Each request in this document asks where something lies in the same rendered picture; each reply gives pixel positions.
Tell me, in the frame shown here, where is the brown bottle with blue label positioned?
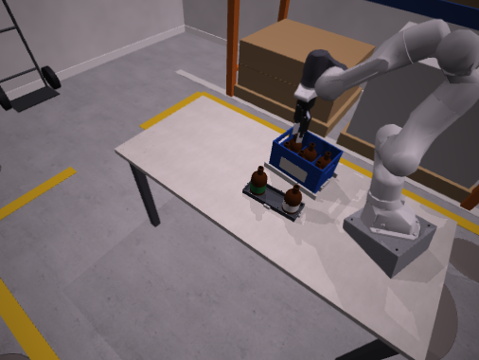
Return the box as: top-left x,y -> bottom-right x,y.
289,134 -> 302,153

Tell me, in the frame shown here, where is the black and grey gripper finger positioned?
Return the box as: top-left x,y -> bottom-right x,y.
295,109 -> 311,143
292,102 -> 301,135

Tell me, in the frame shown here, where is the blue crate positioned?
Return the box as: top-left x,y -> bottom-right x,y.
269,126 -> 343,194

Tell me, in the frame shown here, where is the brown bottle with green label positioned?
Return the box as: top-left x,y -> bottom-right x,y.
250,166 -> 268,196

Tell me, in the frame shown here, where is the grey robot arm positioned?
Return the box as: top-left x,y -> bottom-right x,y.
293,19 -> 479,241

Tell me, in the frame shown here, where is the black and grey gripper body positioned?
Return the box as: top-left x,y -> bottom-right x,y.
297,98 -> 316,117

